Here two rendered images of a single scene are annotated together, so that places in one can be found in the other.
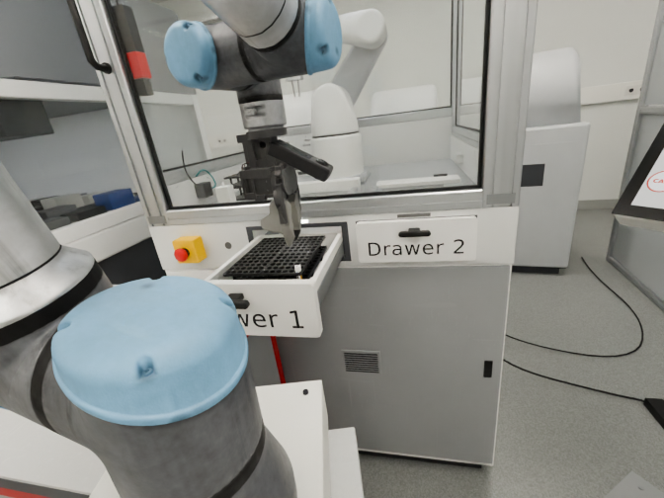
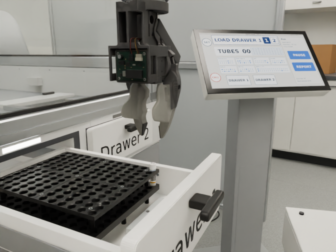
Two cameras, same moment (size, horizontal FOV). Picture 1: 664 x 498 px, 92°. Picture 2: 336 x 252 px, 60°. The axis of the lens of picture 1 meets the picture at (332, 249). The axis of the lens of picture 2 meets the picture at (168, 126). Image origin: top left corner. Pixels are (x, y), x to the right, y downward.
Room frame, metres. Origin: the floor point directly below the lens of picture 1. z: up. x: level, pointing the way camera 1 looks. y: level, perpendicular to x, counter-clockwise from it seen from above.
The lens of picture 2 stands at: (0.48, 0.55, 1.10)
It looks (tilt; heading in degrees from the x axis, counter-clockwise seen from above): 14 degrees down; 281
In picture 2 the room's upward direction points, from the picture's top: straight up
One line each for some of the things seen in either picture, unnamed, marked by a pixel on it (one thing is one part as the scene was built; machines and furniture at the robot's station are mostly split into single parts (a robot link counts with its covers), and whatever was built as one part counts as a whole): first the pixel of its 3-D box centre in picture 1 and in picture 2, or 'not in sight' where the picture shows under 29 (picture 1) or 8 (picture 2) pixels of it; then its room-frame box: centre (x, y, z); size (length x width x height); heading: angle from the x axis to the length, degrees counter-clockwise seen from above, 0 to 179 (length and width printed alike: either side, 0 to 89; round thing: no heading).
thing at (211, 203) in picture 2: (232, 300); (204, 202); (0.50, 0.18, 0.91); 0.07 x 0.04 x 0.01; 75
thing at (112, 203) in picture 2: (262, 273); (127, 189); (0.62, 0.15, 0.90); 0.18 x 0.02 x 0.01; 75
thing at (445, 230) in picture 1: (414, 240); (124, 136); (0.76, -0.21, 0.87); 0.29 x 0.02 x 0.11; 75
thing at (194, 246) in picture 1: (189, 250); not in sight; (0.90, 0.42, 0.88); 0.07 x 0.05 x 0.07; 75
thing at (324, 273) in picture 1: (283, 265); (74, 194); (0.73, 0.12, 0.86); 0.40 x 0.26 x 0.06; 165
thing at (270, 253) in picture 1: (281, 265); (78, 193); (0.72, 0.13, 0.87); 0.22 x 0.18 x 0.06; 165
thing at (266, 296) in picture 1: (243, 307); (185, 218); (0.53, 0.18, 0.87); 0.29 x 0.02 x 0.11; 75
